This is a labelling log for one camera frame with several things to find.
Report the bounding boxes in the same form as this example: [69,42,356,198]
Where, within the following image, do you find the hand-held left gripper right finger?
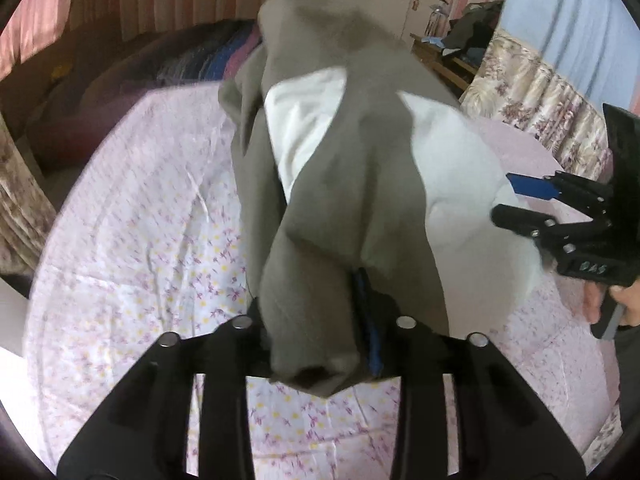
[352,267,586,480]

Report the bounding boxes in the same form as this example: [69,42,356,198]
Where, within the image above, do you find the person's right forearm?
[614,324,640,436]

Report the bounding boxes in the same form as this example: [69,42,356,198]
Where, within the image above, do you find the wooden side table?
[410,32,482,102]

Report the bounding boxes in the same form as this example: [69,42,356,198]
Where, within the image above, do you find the striped blanket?
[155,20,266,87]

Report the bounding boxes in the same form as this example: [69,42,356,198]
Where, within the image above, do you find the person's right hand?
[582,279,640,328]

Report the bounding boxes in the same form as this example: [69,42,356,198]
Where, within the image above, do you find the pink floral bed sheet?
[22,80,626,480]

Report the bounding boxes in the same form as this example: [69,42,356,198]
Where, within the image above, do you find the pink window curtain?
[0,0,77,82]

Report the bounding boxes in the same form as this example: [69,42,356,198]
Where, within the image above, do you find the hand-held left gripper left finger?
[56,300,275,480]

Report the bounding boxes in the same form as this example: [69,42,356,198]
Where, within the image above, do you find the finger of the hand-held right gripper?
[506,170,613,212]
[491,203,614,262]

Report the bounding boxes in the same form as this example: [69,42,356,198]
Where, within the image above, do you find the pile of dark clothes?
[442,1,506,62]

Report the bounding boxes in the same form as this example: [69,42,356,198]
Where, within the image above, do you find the grey and white jacket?
[217,0,547,397]

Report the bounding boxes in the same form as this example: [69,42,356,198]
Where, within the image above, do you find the blue floral curtain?
[459,0,640,182]
[0,122,57,273]

